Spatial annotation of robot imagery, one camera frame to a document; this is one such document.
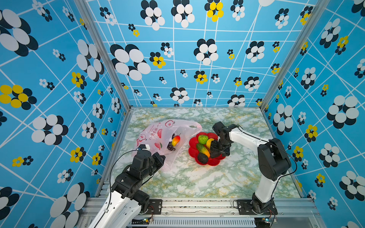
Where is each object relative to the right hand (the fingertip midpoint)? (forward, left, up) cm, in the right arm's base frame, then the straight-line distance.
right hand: (215, 152), depth 91 cm
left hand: (-10, +28, +16) cm, 34 cm away
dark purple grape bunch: (+4, +30, +1) cm, 30 cm away
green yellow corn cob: (+2, +9, +2) cm, 9 cm away
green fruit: (+8, +8, +4) cm, 12 cm away
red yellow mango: (+9, +26, +1) cm, 28 cm away
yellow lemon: (+6, +4, +4) cm, 8 cm away
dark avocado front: (-6, +9, +3) cm, 11 cm away
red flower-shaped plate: (0, +15, +1) cm, 15 cm away
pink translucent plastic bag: (+6, +31, +9) cm, 33 cm away
